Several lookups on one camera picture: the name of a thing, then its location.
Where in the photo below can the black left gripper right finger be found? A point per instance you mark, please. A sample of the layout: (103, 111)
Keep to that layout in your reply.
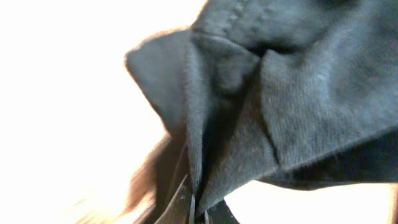
(220, 214)

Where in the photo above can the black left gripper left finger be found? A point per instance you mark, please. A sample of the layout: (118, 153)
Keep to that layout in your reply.
(181, 209)

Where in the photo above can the black t-shirt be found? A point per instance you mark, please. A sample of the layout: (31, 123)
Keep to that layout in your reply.
(301, 94)

